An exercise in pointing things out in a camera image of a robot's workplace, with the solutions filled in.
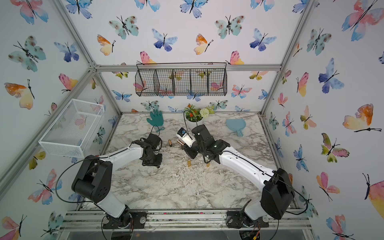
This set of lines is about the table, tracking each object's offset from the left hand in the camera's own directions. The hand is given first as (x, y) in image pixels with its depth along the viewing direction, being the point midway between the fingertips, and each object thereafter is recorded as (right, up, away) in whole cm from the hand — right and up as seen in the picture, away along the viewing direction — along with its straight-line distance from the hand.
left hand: (160, 162), depth 92 cm
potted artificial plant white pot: (+21, +28, +6) cm, 35 cm away
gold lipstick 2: (+29, -1, -1) cm, 29 cm away
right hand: (+17, +13, -14) cm, 25 cm away
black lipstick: (+14, +13, -15) cm, 24 cm away
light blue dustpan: (+53, +23, +23) cm, 62 cm away
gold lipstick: (+18, 0, -2) cm, 18 cm away
